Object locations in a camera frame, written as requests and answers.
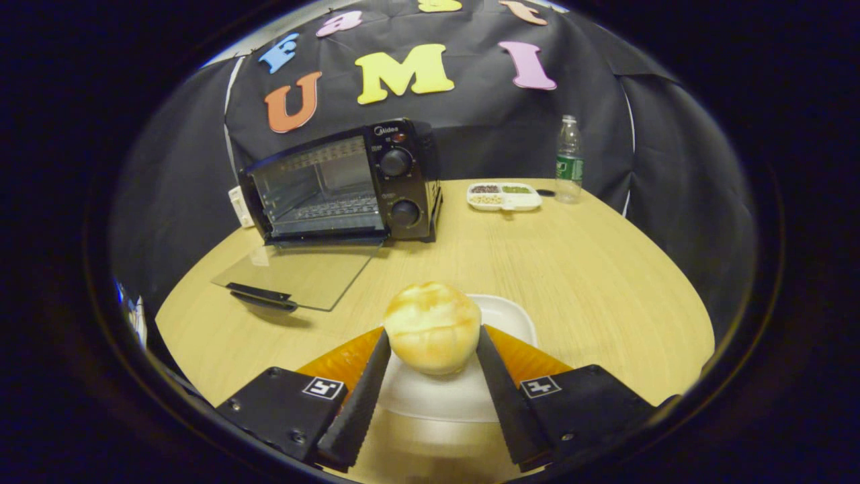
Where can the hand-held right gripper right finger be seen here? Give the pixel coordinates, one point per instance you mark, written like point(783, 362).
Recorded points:
point(507, 403)

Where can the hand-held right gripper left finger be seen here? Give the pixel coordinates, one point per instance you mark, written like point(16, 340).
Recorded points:
point(356, 410)

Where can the round bread bun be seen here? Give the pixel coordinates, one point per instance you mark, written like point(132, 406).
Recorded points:
point(432, 327)

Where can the black electric oven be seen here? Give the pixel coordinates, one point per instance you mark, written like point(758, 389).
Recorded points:
point(403, 181)

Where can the white square plate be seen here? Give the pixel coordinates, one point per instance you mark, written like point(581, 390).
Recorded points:
point(443, 396)

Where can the white compartment dish with beans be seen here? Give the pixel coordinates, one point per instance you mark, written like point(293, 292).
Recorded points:
point(504, 197)

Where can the black bottle cap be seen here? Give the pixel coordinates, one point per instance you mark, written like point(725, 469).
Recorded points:
point(545, 193)

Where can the white toaster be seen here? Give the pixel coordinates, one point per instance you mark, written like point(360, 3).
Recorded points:
point(240, 207)

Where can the clear plastic water bottle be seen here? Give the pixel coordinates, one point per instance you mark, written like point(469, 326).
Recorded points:
point(569, 161)

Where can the black backdrop cloth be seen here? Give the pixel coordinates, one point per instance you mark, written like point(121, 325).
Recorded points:
point(484, 128)

